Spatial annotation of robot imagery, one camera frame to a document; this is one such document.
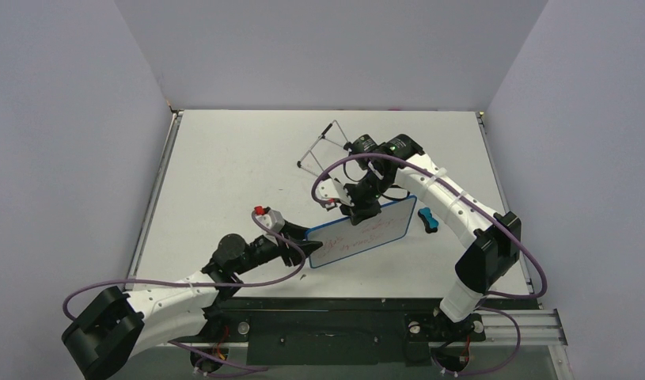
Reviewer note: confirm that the wire easel stand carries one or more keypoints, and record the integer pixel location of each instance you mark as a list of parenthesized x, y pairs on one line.
[(329, 146)]

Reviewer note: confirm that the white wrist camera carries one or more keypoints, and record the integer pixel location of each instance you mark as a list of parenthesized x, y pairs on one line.
[(333, 194), (268, 219)]

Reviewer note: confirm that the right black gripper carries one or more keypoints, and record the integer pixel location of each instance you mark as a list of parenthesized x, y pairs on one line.
[(362, 208)]

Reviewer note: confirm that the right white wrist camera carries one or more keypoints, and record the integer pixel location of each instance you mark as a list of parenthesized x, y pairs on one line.
[(333, 194)]

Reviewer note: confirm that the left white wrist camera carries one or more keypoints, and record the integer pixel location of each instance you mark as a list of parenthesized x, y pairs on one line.
[(268, 219)]

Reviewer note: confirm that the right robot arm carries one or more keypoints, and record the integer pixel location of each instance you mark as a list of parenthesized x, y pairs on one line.
[(401, 161)]

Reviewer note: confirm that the blue framed whiteboard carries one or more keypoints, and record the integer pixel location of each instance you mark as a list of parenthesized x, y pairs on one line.
[(341, 239)]

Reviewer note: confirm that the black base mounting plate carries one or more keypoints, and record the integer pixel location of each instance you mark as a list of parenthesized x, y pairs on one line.
[(335, 331)]

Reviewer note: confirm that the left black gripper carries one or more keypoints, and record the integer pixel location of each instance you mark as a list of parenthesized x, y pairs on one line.
[(293, 246)]

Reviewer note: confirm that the blue whiteboard eraser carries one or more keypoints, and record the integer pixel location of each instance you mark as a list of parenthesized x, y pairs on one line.
[(430, 223)]

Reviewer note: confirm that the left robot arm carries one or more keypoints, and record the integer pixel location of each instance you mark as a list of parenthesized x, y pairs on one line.
[(118, 325)]

